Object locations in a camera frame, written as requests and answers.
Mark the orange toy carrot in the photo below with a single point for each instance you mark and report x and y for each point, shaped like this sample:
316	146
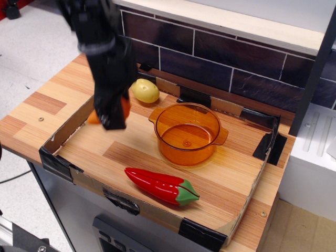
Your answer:
94	119

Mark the white side cabinet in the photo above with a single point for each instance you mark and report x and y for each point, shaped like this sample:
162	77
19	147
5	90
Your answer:
309	178

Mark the black control panel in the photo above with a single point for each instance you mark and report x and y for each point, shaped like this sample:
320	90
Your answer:
113	236

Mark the red toy chili pepper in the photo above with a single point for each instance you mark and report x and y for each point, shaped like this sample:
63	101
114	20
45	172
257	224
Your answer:
171	189

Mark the dark right shelf post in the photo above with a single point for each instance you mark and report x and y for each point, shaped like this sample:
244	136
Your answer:
316	71

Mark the orange transparent plastic pot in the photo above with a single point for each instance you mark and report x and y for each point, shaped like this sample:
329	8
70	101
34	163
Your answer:
187	133

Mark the black machine part with screw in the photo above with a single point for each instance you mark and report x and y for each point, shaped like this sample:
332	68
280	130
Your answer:
15	238

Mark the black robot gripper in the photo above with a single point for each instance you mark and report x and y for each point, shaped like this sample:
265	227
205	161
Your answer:
114	69

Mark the cardboard fence with black tape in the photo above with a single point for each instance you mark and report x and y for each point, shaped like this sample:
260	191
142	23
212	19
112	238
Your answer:
82	168

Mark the yellow toy potato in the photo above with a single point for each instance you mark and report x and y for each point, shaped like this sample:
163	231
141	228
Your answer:
145	91

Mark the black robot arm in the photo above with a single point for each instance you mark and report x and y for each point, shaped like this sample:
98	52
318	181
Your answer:
92	21

